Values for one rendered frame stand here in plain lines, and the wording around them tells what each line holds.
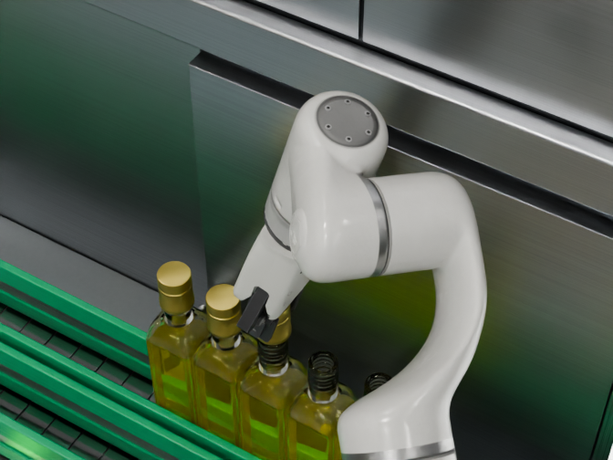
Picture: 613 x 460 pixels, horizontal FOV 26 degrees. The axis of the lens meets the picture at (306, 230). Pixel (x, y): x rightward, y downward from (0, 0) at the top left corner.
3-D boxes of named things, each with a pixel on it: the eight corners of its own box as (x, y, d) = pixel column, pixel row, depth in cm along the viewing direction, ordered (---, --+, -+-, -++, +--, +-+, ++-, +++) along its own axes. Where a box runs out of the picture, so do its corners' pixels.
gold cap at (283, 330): (298, 325, 128) (298, 297, 124) (278, 350, 126) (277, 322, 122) (267, 310, 129) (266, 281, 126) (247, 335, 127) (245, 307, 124)
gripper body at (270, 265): (306, 149, 115) (279, 220, 124) (240, 224, 109) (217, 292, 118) (378, 196, 114) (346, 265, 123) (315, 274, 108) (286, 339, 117)
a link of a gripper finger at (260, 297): (282, 249, 114) (288, 256, 120) (231, 323, 114) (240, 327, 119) (293, 256, 114) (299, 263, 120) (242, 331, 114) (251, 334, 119)
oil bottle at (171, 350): (226, 423, 152) (216, 308, 136) (199, 460, 149) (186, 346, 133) (184, 403, 154) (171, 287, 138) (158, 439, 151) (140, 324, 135)
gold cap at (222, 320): (249, 318, 132) (247, 290, 129) (231, 343, 130) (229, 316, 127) (218, 305, 133) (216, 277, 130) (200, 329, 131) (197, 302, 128)
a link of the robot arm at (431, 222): (327, 464, 102) (286, 193, 103) (477, 435, 106) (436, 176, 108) (366, 469, 94) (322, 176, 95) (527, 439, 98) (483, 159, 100)
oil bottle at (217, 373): (269, 446, 150) (264, 331, 134) (242, 483, 147) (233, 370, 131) (227, 424, 152) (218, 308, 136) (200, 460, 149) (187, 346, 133)
